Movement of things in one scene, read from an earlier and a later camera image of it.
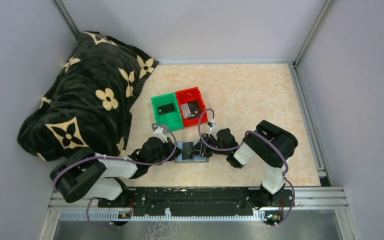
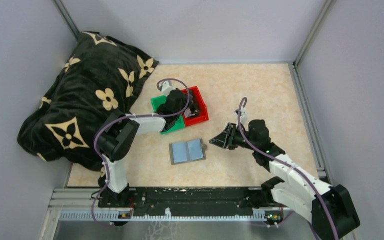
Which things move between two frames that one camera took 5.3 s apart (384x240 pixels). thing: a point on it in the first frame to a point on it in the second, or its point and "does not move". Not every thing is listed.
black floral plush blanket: [88, 104] does not move
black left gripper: [170, 146] to [188, 105]
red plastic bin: [191, 105] does not move
